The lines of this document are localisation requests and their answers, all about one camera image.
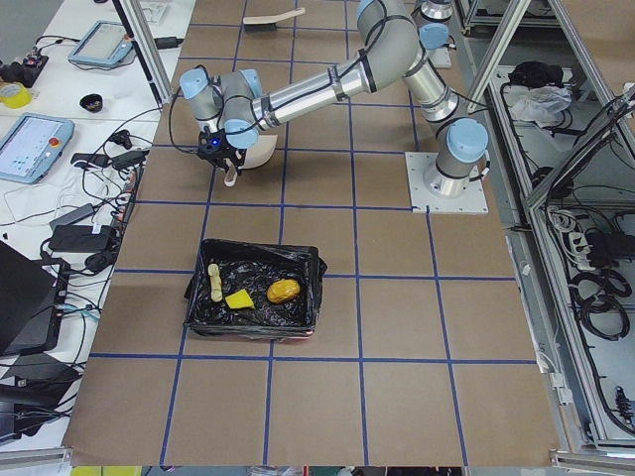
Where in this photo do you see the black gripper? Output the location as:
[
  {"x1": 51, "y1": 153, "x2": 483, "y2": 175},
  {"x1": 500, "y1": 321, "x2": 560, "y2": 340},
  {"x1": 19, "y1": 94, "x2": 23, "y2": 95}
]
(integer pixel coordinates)
[{"x1": 196, "y1": 126, "x2": 246, "y2": 169}]

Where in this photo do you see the beige plastic dustpan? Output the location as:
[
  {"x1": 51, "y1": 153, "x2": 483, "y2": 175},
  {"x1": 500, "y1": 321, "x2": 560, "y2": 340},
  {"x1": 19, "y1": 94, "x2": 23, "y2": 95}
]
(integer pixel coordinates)
[{"x1": 223, "y1": 135, "x2": 278, "y2": 187}]

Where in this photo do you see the beige croissant piece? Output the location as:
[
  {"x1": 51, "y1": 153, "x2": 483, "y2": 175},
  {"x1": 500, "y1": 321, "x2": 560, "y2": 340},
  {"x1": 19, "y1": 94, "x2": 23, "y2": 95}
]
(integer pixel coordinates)
[{"x1": 207, "y1": 263, "x2": 223, "y2": 302}]

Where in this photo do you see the green yellow sponge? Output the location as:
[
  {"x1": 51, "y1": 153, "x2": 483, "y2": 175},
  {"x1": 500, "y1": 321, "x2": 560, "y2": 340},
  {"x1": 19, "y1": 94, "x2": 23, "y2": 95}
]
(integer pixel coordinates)
[{"x1": 224, "y1": 289, "x2": 255, "y2": 310}]

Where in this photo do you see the yellow potato-like bread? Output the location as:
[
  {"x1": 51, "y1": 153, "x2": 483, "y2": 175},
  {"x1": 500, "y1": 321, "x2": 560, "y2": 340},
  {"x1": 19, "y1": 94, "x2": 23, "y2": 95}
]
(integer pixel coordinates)
[{"x1": 266, "y1": 279, "x2": 302, "y2": 304}]

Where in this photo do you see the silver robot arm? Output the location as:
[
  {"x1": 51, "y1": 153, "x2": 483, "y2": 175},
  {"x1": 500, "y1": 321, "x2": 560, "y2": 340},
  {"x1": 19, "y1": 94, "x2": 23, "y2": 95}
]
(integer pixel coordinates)
[
  {"x1": 413, "y1": 0, "x2": 453, "y2": 23},
  {"x1": 180, "y1": 1, "x2": 489, "y2": 198}
]

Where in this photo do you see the bin with black bag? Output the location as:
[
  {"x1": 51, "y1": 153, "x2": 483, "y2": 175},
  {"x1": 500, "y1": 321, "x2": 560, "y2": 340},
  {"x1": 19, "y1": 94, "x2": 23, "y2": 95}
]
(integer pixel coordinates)
[{"x1": 184, "y1": 238, "x2": 327, "y2": 339}]

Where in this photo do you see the black power strip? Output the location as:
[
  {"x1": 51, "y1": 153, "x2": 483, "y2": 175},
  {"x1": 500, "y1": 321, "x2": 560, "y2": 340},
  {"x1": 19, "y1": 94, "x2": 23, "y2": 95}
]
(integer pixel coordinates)
[{"x1": 110, "y1": 165, "x2": 143, "y2": 236}]

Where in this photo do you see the blue teach pendant far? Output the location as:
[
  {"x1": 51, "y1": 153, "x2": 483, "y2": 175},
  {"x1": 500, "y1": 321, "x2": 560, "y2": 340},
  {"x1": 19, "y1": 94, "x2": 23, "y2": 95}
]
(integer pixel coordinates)
[{"x1": 67, "y1": 20, "x2": 134, "y2": 70}]

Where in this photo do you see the blue teach pendant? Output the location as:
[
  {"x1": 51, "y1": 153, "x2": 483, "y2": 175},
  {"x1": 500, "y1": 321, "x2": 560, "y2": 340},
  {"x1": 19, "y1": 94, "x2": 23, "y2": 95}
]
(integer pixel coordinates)
[
  {"x1": 1, "y1": 113, "x2": 74, "y2": 184},
  {"x1": 67, "y1": 20, "x2": 134, "y2": 70}
]

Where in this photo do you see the blue teach pendant near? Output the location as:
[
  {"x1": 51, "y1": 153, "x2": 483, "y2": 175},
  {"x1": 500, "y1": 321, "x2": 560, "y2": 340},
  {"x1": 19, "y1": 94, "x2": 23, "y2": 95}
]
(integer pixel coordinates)
[{"x1": 1, "y1": 113, "x2": 74, "y2": 184}]

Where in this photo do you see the yellow tape roll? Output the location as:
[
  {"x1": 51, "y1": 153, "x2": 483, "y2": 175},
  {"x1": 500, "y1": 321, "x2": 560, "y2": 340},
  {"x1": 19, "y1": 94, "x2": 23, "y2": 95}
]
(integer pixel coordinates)
[{"x1": 0, "y1": 82, "x2": 32, "y2": 109}]

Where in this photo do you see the black laptop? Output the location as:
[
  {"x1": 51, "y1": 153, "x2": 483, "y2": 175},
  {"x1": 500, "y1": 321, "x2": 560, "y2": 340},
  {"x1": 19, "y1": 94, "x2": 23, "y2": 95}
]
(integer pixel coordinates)
[{"x1": 1, "y1": 243, "x2": 69, "y2": 357}]

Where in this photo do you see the crumpled white cloth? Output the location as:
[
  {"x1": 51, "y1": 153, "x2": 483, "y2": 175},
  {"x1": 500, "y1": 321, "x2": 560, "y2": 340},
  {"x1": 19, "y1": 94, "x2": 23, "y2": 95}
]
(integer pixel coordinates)
[{"x1": 510, "y1": 86, "x2": 572, "y2": 127}]

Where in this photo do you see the aluminium frame post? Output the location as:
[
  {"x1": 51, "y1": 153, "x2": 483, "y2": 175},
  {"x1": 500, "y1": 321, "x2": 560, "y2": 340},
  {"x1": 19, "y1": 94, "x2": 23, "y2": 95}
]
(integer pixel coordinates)
[{"x1": 112, "y1": 0, "x2": 173, "y2": 107}]

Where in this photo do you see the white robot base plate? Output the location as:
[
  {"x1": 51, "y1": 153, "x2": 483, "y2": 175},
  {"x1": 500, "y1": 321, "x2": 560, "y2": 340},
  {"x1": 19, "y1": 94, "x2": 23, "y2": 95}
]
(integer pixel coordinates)
[{"x1": 405, "y1": 152, "x2": 489, "y2": 215}]

